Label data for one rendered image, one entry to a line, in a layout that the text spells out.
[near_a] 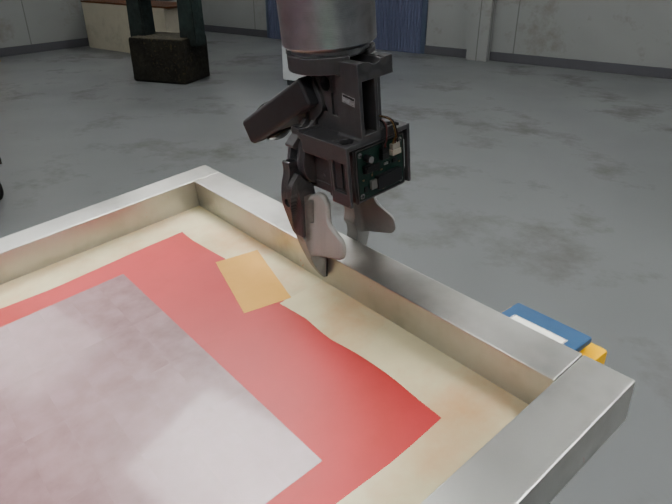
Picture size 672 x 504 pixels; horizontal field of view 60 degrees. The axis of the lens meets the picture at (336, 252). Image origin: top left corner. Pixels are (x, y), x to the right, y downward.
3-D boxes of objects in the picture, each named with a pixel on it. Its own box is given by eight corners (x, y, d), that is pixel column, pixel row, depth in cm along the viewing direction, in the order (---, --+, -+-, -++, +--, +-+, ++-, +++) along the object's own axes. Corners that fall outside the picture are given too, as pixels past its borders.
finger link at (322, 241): (331, 303, 52) (336, 206, 48) (292, 278, 56) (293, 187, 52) (357, 293, 54) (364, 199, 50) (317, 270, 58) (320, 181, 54)
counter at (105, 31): (123, 42, 980) (116, -3, 948) (206, 53, 874) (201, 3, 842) (89, 47, 933) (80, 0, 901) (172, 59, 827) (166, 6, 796)
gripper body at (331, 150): (348, 218, 47) (335, 67, 41) (286, 189, 53) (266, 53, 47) (413, 186, 51) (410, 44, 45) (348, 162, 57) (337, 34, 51)
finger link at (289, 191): (290, 241, 52) (292, 145, 48) (280, 235, 53) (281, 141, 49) (331, 230, 55) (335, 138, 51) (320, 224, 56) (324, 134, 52)
